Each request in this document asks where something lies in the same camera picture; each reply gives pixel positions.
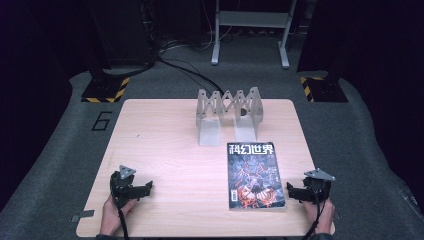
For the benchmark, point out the black yellow-striped stand base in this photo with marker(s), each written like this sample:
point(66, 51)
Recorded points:
point(103, 90)
point(325, 90)

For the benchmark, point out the person's right hand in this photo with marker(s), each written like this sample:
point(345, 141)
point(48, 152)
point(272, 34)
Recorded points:
point(325, 218)

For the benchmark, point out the dark illustrated magazine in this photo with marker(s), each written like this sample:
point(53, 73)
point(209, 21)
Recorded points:
point(255, 176)

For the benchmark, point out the person's left hand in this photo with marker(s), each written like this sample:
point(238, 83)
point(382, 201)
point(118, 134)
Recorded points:
point(111, 216)

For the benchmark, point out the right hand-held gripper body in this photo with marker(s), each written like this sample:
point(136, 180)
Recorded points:
point(316, 190)

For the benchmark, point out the white metal stand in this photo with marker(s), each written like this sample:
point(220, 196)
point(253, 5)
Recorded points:
point(253, 19)

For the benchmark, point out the grey expandable book rack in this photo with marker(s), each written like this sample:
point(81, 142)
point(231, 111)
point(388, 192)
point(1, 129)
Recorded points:
point(210, 130)

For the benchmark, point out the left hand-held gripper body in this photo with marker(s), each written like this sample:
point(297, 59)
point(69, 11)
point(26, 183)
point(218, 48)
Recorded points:
point(121, 190)

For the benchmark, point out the black equipment cabinet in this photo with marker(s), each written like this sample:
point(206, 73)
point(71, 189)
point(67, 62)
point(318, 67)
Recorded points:
point(120, 33)

